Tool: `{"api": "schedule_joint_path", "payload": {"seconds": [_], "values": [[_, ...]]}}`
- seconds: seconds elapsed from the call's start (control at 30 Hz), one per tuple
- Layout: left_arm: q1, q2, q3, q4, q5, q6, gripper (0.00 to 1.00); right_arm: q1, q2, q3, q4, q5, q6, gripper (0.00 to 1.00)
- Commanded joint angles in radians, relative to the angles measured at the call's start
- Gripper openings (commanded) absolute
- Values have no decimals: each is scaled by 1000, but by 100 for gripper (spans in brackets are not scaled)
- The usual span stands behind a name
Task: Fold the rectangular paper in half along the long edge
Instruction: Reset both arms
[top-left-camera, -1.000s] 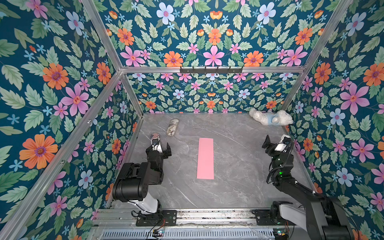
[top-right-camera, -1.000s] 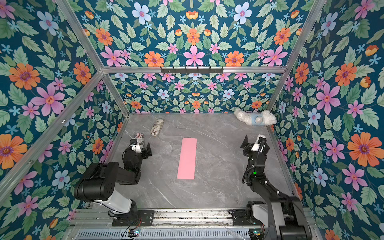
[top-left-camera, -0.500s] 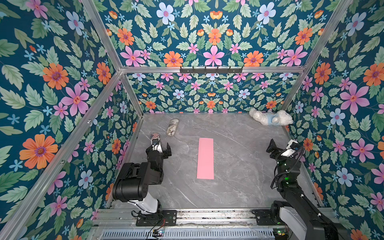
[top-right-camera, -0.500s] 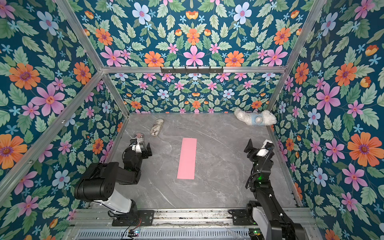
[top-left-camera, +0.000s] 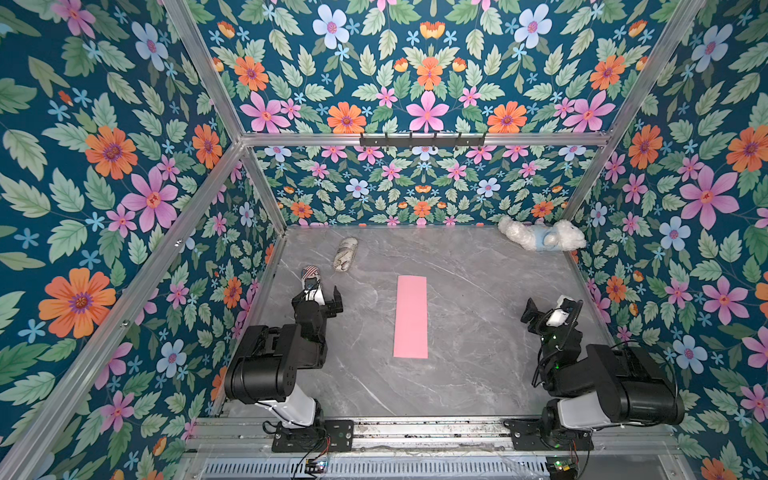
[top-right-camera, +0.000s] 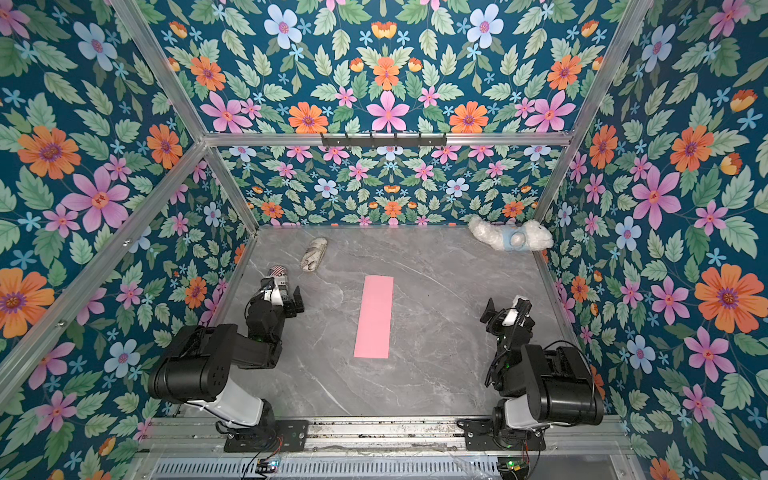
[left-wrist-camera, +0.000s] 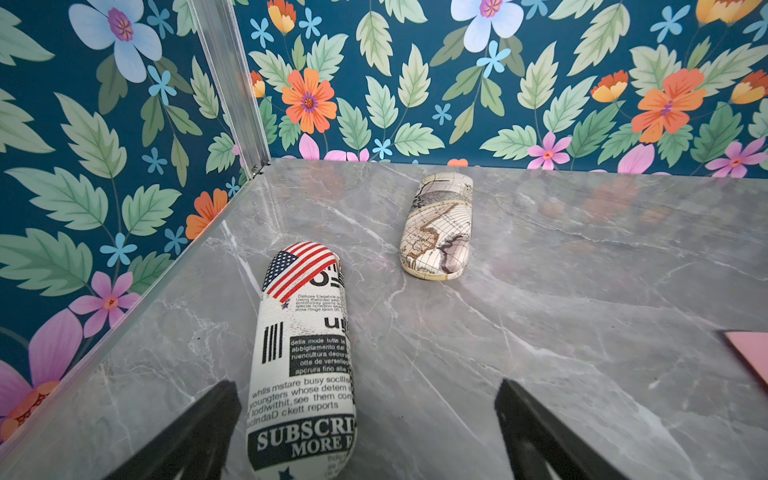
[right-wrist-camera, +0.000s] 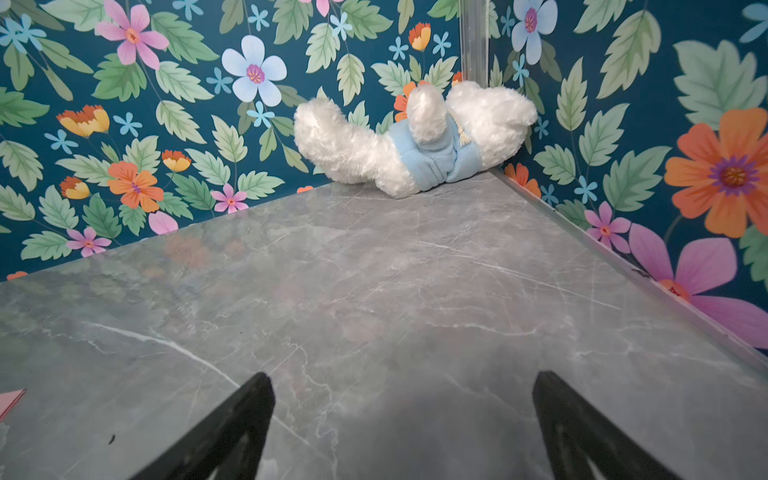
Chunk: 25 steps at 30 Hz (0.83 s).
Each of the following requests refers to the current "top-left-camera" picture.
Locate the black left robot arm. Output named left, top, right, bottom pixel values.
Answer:
left=223, top=287, right=343, bottom=429

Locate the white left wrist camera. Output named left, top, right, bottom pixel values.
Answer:
left=304, top=278, right=326, bottom=306

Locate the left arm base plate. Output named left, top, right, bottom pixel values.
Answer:
left=271, top=420, right=355, bottom=453

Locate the pink rectangular paper sheet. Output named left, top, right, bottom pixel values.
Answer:
left=393, top=276, right=429, bottom=359

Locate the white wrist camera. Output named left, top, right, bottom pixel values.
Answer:
left=545, top=295, right=577, bottom=328
left=304, top=278, right=326, bottom=306

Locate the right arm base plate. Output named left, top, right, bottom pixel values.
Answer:
left=502, top=419, right=594, bottom=452

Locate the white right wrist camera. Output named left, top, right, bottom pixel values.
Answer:
left=545, top=295, right=577, bottom=328

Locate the white plush toy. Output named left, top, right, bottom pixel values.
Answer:
left=498, top=216, right=587, bottom=251

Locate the black hook rail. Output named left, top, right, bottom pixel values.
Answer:
left=358, top=133, right=486, bottom=149

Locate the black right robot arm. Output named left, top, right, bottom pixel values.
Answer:
left=520, top=296, right=684, bottom=434

